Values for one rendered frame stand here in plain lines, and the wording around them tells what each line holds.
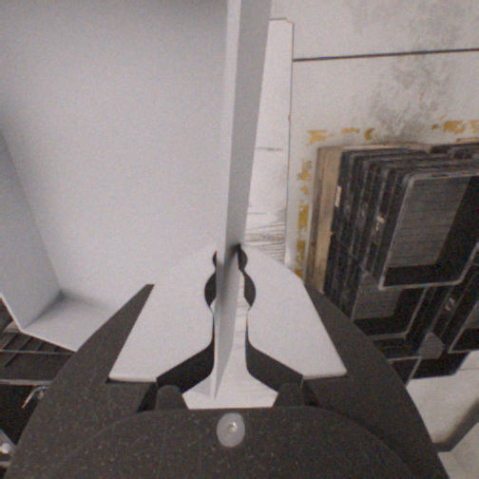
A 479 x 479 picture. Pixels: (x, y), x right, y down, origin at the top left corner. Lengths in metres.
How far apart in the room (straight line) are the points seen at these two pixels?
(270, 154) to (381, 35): 0.96
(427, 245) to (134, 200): 1.01
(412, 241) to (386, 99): 0.68
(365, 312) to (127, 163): 1.28
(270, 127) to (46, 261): 0.40
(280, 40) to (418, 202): 0.68
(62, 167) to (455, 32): 1.50
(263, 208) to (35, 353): 0.57
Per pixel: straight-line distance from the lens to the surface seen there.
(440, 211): 1.03
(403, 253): 1.04
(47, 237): 0.28
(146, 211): 0.19
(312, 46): 1.25
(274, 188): 0.51
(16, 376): 0.64
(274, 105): 0.49
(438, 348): 1.86
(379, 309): 1.38
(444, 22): 1.50
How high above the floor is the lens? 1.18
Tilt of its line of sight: 61 degrees down
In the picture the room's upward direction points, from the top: 176 degrees clockwise
